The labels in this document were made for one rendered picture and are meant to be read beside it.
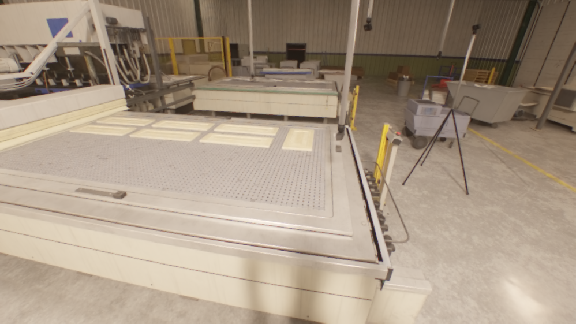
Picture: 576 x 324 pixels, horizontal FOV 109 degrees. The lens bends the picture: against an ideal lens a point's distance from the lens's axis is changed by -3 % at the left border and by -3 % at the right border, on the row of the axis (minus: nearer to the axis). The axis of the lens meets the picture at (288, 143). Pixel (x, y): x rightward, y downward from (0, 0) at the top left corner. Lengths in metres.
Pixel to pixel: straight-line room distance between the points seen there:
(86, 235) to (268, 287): 1.12
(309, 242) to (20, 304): 2.19
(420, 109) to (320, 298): 3.72
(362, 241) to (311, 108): 4.06
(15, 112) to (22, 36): 3.11
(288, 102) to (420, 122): 2.64
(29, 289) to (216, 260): 1.73
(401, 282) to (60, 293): 2.36
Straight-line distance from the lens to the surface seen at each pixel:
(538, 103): 9.26
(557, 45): 13.78
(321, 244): 1.11
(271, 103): 5.08
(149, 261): 1.64
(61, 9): 5.28
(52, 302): 2.53
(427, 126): 4.62
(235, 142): 2.00
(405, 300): 1.43
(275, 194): 1.33
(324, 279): 1.25
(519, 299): 2.60
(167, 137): 2.34
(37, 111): 3.24
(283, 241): 1.10
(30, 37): 5.96
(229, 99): 5.39
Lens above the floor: 1.67
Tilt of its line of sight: 24 degrees down
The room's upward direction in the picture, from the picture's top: 1 degrees clockwise
